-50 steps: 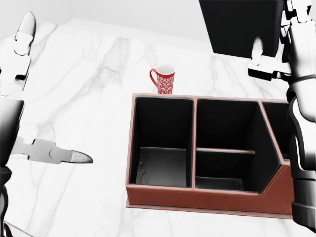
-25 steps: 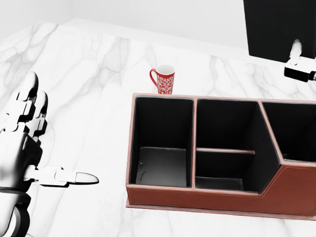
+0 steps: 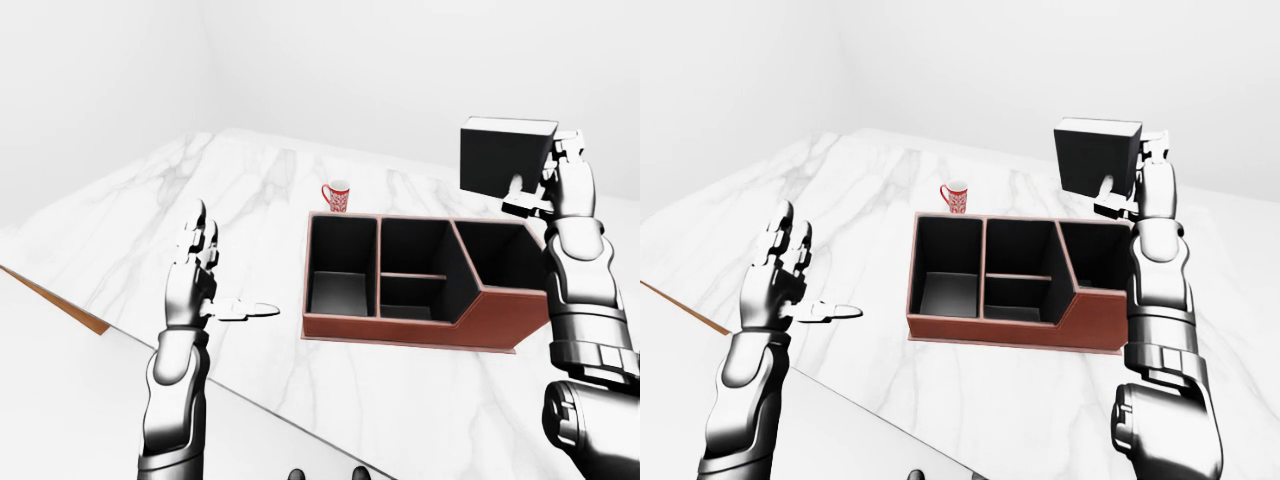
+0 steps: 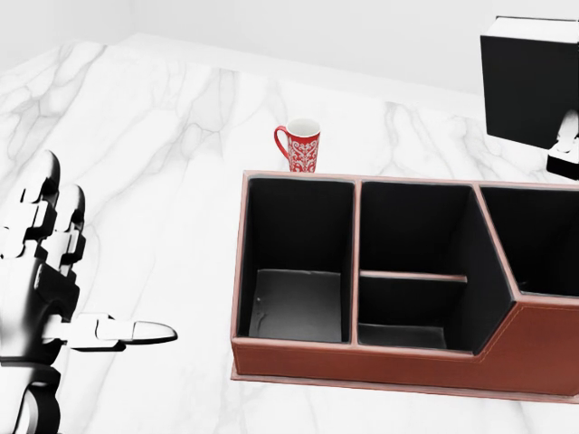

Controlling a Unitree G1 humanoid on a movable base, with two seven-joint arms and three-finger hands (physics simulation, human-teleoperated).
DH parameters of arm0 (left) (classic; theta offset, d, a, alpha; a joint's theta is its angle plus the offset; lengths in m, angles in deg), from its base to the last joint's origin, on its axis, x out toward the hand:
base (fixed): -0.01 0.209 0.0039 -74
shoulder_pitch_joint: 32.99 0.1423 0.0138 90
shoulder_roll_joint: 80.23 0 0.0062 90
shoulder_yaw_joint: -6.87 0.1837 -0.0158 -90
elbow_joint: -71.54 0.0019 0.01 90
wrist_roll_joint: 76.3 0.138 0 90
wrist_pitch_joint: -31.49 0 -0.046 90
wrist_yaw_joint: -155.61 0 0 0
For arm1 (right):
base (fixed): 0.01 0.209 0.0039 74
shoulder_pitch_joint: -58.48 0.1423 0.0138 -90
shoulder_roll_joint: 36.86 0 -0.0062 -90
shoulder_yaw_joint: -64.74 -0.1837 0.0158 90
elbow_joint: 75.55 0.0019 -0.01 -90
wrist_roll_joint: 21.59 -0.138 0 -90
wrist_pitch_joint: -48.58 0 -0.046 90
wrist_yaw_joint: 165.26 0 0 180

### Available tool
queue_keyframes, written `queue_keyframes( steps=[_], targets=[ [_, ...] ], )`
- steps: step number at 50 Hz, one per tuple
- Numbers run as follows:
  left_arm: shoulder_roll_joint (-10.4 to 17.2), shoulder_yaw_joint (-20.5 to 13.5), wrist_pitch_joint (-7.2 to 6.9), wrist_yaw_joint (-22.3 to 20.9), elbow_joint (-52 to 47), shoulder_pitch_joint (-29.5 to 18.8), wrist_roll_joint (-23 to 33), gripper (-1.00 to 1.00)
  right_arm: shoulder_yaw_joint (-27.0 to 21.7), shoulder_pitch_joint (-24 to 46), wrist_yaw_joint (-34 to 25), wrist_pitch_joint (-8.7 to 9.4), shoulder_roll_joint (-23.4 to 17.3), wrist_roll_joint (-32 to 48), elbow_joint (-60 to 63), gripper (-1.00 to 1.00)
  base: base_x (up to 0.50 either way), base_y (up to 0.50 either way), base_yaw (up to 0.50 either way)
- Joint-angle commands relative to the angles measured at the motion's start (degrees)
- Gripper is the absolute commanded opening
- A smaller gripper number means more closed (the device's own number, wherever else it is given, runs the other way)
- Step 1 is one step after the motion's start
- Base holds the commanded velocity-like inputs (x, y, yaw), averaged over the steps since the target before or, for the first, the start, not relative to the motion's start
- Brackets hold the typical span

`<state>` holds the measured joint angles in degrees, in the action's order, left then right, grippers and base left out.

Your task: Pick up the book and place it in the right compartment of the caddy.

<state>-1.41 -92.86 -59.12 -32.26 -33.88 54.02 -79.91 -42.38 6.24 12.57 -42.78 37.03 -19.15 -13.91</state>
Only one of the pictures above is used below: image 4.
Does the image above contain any black book with white pages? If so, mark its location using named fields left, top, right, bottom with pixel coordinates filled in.
left=479, top=15, right=579, bottom=151

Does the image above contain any red-brown desk caddy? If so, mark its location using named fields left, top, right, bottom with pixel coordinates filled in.
left=230, top=169, right=579, bottom=405

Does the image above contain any red white patterned mug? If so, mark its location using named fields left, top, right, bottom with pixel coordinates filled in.
left=273, top=118, right=322, bottom=175

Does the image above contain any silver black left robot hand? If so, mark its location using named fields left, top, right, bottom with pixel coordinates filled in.
left=0, top=150, right=179, bottom=366

